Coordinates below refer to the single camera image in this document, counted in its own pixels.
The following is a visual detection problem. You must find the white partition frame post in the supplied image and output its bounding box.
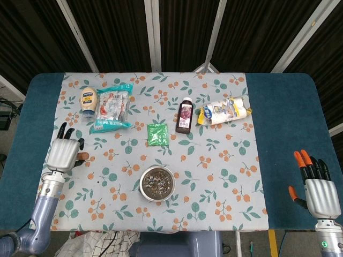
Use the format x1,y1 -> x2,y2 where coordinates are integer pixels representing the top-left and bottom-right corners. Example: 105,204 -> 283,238
270,0 -> 331,73
192,0 -> 229,73
328,124 -> 343,137
144,0 -> 163,72
0,74 -> 26,101
56,0 -> 99,73

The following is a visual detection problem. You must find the green sachet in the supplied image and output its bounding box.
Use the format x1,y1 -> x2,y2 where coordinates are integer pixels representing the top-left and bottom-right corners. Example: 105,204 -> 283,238
146,123 -> 170,147

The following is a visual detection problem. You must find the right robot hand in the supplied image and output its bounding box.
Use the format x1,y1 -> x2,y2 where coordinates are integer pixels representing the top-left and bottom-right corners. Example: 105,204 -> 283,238
288,149 -> 342,220

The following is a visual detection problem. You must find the plastic-wrapped paper cup pack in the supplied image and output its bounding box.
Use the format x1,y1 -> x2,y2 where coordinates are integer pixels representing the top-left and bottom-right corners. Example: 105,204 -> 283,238
197,96 -> 253,126

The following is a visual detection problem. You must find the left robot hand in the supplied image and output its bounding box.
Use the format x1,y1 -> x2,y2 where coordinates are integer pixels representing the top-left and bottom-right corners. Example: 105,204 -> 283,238
46,122 -> 85,172

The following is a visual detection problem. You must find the teal snack bag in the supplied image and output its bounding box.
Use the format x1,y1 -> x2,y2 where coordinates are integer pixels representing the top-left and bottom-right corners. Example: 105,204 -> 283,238
90,82 -> 134,134

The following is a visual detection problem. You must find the teal table cover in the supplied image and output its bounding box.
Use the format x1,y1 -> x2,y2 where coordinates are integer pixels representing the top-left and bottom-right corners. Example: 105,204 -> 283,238
0,72 -> 338,232

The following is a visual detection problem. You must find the mayonnaise squeeze bottle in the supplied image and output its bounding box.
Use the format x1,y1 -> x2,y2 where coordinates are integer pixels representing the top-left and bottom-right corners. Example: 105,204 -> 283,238
80,86 -> 99,122

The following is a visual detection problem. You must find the checked white cloth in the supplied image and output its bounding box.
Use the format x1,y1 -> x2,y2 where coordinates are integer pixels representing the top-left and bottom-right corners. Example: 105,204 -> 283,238
55,231 -> 140,257

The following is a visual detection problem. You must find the robot torso base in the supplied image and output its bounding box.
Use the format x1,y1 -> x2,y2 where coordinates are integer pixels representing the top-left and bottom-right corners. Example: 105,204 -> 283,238
130,231 -> 223,257

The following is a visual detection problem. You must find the dark juice bottle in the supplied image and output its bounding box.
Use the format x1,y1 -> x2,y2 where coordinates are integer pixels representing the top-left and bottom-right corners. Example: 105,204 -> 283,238
175,97 -> 193,134

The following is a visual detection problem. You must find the floral tablecloth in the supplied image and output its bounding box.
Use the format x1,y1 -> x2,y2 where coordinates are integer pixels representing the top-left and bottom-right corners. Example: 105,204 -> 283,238
50,71 -> 269,232

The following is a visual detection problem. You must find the stainless steel bowl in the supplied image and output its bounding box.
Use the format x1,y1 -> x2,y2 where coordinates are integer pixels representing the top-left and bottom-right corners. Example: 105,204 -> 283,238
139,165 -> 176,200

